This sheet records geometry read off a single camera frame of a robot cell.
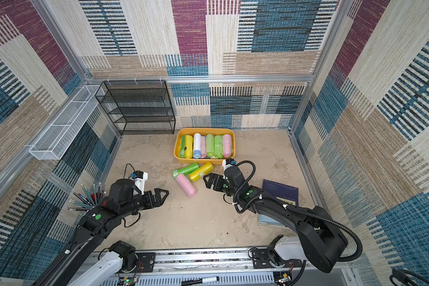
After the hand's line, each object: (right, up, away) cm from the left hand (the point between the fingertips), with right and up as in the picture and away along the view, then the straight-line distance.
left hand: (161, 193), depth 75 cm
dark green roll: (+4, +16, +25) cm, 30 cm away
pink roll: (+29, +20, +27) cm, 44 cm away
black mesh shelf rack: (-24, +43, +33) cm, 60 cm away
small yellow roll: (+7, +20, +24) cm, 32 cm away
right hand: (+21, +3, +9) cm, 23 cm away
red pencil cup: (-34, -4, +6) cm, 35 cm away
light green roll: (+24, +20, +27) cm, 41 cm away
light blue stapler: (+46, -15, +10) cm, 50 cm away
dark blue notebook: (+59, -5, +16) cm, 61 cm away
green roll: (+6, +7, +24) cm, 26 cm away
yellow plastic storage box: (+26, +30, +44) cm, 59 cm away
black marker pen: (+18, -31, -6) cm, 37 cm away
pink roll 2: (+8, -1, +16) cm, 18 cm away
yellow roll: (+17, +7, +24) cm, 31 cm away
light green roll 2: (+19, +21, +28) cm, 39 cm away
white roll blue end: (+12, +20, +24) cm, 34 cm away
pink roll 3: (+15, +16, +25) cm, 34 cm away
